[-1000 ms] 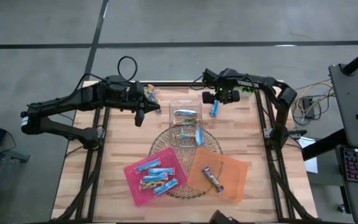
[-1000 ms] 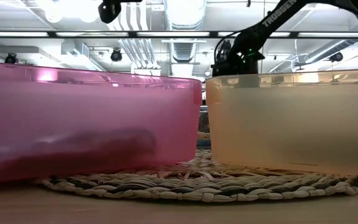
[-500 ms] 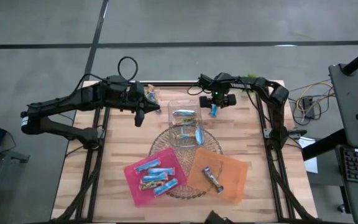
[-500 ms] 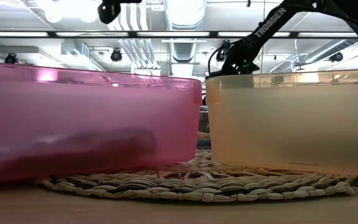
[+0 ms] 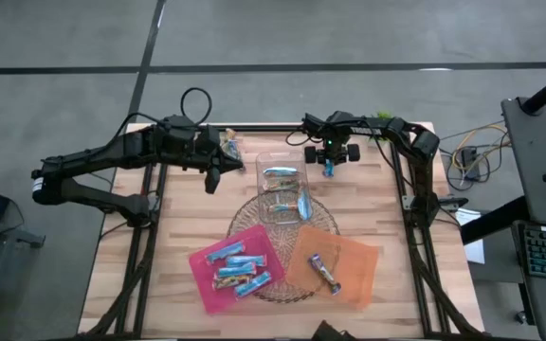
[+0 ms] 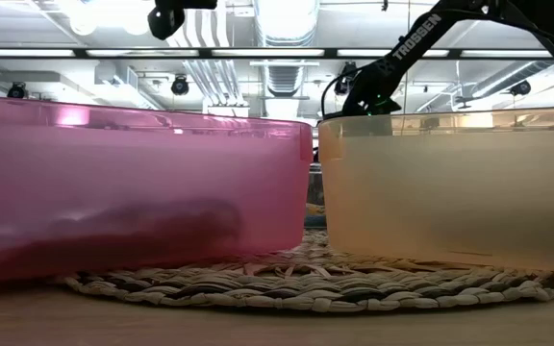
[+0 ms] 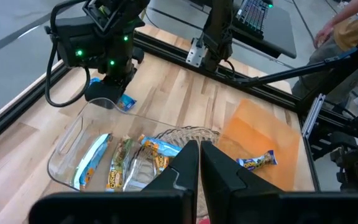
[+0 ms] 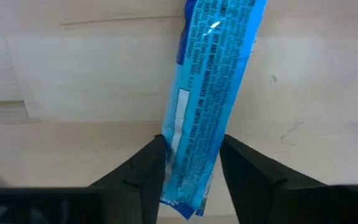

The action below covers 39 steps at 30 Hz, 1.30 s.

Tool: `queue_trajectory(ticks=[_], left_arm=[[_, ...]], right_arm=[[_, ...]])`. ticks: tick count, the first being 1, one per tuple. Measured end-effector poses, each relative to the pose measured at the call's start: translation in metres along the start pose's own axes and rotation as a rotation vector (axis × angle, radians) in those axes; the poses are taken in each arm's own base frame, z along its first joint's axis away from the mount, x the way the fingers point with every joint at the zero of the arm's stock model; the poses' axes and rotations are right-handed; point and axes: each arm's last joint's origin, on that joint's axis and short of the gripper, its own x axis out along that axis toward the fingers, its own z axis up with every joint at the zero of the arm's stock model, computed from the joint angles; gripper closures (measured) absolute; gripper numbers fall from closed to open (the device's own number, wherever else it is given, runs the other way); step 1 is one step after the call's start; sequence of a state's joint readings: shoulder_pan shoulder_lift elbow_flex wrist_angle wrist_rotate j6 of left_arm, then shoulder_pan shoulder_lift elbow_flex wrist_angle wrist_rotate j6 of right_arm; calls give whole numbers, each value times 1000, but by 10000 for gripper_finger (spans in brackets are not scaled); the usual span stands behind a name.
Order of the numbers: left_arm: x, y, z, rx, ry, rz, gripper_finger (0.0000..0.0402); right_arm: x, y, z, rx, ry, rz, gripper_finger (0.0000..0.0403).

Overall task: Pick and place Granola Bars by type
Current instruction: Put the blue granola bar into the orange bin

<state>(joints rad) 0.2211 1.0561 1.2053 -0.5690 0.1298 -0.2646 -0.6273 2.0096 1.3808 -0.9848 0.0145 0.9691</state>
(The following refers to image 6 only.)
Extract white ceiling pipes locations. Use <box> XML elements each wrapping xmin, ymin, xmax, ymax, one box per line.
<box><xmin>164</xmin><ymin>0</ymin><xmax>247</xmax><ymax>107</ymax></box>

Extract black ceiling spotlight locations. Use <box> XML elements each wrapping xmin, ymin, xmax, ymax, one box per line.
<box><xmin>169</xmin><ymin>74</ymin><xmax>190</xmax><ymax>96</ymax></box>
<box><xmin>510</xmin><ymin>79</ymin><xmax>532</xmax><ymax>97</ymax></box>
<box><xmin>333</xmin><ymin>62</ymin><xmax>360</xmax><ymax>96</ymax></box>
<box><xmin>6</xmin><ymin>81</ymin><xmax>28</xmax><ymax>100</ymax></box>

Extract linear ceiling light strip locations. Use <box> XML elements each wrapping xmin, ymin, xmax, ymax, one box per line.
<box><xmin>0</xmin><ymin>46</ymin><xmax>554</xmax><ymax>61</ymax></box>

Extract orange translucent plastic bin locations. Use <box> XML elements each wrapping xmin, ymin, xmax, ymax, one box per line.
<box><xmin>317</xmin><ymin>106</ymin><xmax>554</xmax><ymax>275</ymax></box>

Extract pink translucent plastic bin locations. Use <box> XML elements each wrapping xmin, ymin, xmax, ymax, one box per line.
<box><xmin>0</xmin><ymin>94</ymin><xmax>315</xmax><ymax>289</ymax></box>

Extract clear round glass plate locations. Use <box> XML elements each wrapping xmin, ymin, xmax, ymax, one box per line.
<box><xmin>36</xmin><ymin>229</ymin><xmax>554</xmax><ymax>316</ymax></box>

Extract silver ventilation duct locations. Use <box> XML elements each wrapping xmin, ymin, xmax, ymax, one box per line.
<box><xmin>252</xmin><ymin>0</ymin><xmax>321</xmax><ymax>121</ymax></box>

